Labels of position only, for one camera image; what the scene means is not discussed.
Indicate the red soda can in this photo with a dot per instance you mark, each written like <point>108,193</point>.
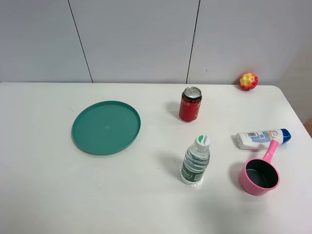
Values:
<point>190,103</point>

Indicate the teal round plate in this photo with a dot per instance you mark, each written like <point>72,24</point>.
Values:
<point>106,128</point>

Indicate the clear water bottle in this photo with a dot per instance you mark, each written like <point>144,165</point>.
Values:
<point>196,160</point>

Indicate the red yellow toy ball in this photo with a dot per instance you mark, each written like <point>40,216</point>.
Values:
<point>248,81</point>

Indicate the white blue shampoo bottle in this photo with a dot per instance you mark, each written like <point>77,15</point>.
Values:
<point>258,140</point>

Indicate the pink saucepan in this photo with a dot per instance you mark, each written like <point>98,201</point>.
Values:
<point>258,175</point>

